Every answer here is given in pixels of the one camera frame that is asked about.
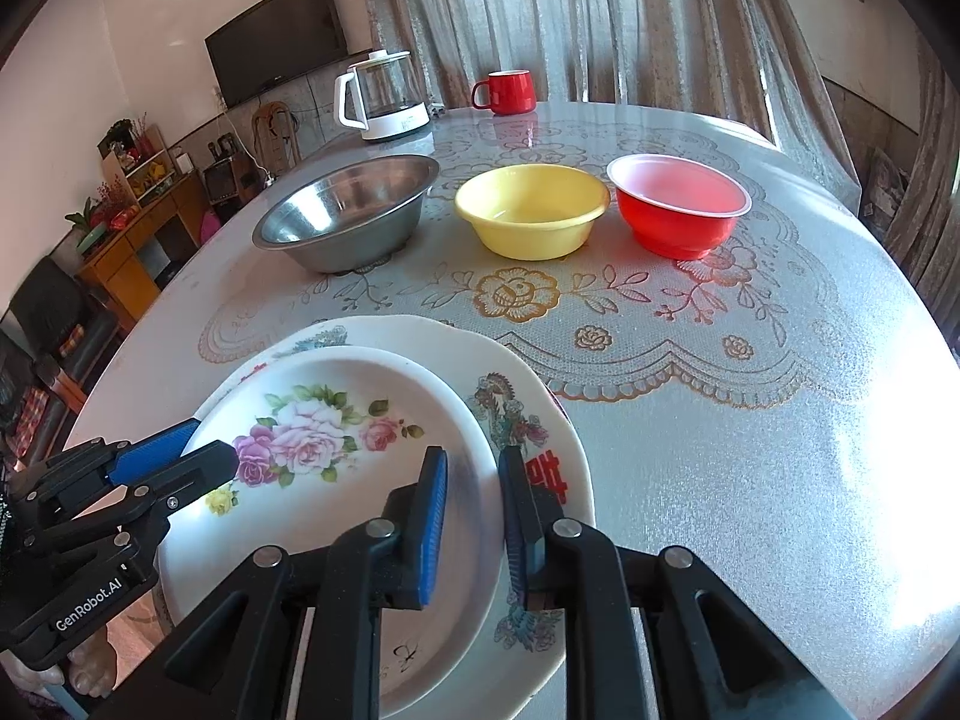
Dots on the red plastic bowl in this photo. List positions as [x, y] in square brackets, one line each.
[675, 187]

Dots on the wide beige curtain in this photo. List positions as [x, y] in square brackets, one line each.
[600, 15]

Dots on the scalloped white floral plate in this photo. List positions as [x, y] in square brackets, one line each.
[525, 405]

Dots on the person's foot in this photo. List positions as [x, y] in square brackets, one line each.
[79, 671]

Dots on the yellow plastic bowl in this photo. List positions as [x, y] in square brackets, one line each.
[532, 202]

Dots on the stainless steel bowl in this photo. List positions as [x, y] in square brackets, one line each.
[352, 187]

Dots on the red mug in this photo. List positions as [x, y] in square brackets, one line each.
[514, 94]

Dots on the oval rose print plate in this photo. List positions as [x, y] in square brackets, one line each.
[337, 405]

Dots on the wooden cabinet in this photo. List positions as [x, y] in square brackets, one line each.
[120, 262]

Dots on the green potted plant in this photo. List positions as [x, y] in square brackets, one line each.
[86, 217]

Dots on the wooden shelf box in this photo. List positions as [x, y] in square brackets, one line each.
[150, 172]

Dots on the leaning decorated board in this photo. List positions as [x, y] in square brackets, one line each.
[889, 187]

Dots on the wooden chair back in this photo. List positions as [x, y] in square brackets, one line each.
[274, 131]

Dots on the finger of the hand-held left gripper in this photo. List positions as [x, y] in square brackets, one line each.
[150, 454]
[199, 469]

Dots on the white glass electric kettle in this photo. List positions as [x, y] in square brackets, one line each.
[386, 101]

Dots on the black sofa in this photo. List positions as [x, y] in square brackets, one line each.
[52, 307]

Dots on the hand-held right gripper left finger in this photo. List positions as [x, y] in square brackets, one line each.
[435, 525]

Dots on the narrow beige curtain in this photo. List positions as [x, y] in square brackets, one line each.
[930, 187]

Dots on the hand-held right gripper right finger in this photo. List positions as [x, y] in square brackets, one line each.
[512, 540]

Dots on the pink bag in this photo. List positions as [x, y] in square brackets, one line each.
[208, 225]

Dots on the black wall television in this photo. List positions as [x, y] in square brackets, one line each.
[277, 37]

